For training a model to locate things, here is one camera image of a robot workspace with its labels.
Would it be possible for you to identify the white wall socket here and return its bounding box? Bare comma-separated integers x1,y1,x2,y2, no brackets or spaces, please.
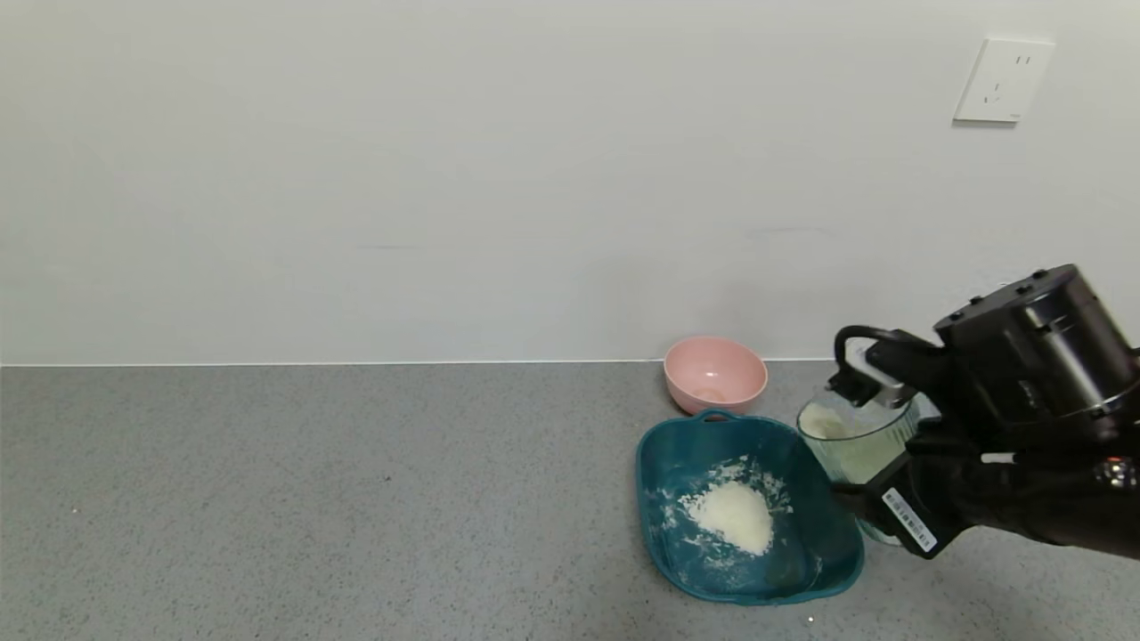
953,37,1056,125

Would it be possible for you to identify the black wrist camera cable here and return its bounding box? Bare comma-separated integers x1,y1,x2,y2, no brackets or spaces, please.
834,325,896,393

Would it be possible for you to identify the white powder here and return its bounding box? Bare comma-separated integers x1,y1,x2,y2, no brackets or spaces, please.
679,481,776,557
802,405,902,483

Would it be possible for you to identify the clear ribbed cup with handle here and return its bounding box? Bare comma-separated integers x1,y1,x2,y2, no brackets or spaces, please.
796,390,941,547

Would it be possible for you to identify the pink bowl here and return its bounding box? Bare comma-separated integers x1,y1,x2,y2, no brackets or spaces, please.
663,336,769,418

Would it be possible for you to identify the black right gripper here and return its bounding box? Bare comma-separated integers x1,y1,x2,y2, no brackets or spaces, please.
829,448,1015,560

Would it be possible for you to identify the teal plastic tray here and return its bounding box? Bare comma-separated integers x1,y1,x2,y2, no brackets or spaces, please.
635,410,866,607

